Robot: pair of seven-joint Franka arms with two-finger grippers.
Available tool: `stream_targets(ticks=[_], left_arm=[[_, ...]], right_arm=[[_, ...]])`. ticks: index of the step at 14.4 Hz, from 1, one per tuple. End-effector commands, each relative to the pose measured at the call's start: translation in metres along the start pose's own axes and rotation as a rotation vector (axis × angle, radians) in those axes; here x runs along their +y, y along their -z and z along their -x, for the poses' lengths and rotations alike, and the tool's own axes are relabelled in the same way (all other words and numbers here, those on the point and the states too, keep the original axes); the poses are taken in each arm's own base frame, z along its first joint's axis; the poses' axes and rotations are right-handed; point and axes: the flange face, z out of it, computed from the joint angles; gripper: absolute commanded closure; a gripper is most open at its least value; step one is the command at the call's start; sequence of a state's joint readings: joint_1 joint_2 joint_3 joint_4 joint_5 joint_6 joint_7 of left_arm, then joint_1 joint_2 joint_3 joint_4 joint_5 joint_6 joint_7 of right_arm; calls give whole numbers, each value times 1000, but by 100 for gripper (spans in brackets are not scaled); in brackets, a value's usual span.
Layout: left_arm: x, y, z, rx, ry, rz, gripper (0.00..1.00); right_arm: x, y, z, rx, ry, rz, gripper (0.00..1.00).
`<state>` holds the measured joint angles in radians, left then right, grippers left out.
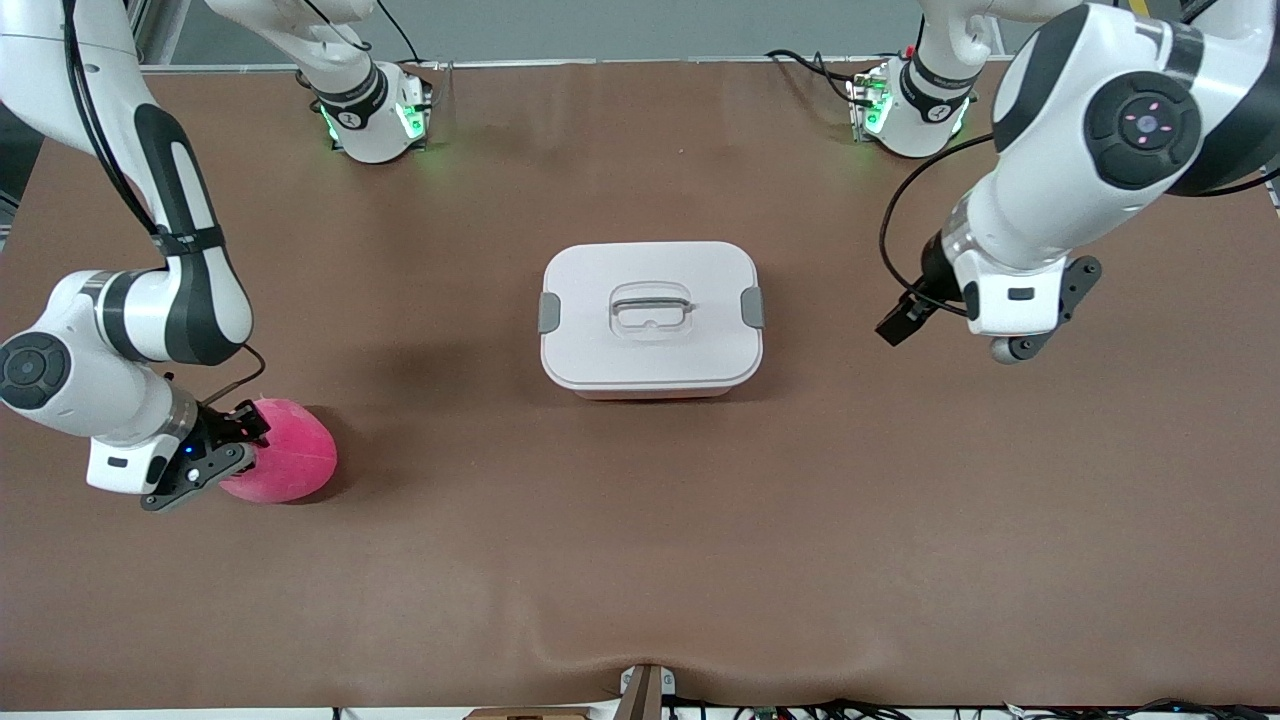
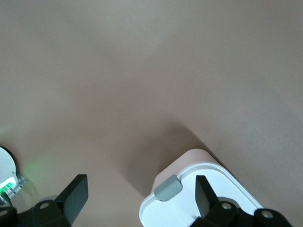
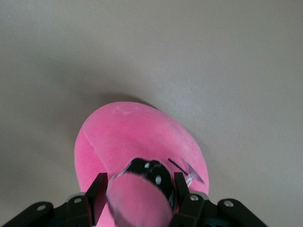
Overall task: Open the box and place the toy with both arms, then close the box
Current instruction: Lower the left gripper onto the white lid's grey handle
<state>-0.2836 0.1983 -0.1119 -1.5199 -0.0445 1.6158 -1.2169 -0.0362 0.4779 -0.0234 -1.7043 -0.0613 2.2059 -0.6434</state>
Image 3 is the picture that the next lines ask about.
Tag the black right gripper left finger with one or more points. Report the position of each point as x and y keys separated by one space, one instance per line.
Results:
x=94 y=196

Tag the pink plush toy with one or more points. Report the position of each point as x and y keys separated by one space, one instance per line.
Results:
x=132 y=137

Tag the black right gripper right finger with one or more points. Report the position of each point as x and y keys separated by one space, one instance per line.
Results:
x=189 y=208

